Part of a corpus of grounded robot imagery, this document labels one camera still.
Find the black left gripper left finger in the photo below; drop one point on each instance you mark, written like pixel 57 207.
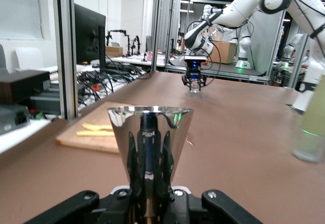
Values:
pixel 76 208

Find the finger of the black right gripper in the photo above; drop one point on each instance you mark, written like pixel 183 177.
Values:
pixel 186 80
pixel 203 81

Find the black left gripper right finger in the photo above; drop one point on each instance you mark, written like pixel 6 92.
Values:
pixel 223 208

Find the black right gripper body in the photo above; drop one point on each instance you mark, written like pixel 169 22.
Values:
pixel 195 69

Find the clear glass measuring cup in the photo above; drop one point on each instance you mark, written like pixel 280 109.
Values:
pixel 195 88

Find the steel double cone jigger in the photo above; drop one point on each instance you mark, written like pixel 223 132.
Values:
pixel 149 145

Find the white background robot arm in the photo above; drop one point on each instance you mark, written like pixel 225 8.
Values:
pixel 294 43
pixel 245 43

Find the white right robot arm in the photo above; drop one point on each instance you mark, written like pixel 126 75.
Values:
pixel 236 10

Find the large cardboard box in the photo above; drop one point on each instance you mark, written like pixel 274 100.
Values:
pixel 226 52

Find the wooden cutting board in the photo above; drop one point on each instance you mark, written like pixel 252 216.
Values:
pixel 76 142

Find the yellow plastic knife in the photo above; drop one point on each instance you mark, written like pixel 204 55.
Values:
pixel 96 133

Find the small cardboard box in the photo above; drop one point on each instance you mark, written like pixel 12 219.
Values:
pixel 113 51

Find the person in white shirt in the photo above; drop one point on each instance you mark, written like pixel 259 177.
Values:
pixel 306 61

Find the black computer monitor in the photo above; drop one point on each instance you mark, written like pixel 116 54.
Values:
pixel 87 36

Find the grey electronic device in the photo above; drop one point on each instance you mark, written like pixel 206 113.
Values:
pixel 10 120

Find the green sleeved glass bottle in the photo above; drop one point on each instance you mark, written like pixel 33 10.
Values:
pixel 313 122

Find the dark brown box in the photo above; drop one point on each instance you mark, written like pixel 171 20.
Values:
pixel 23 87

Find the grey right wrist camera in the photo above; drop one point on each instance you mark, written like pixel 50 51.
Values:
pixel 195 58

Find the aluminium frame post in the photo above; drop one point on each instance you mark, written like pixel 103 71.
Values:
pixel 155 31
pixel 64 56

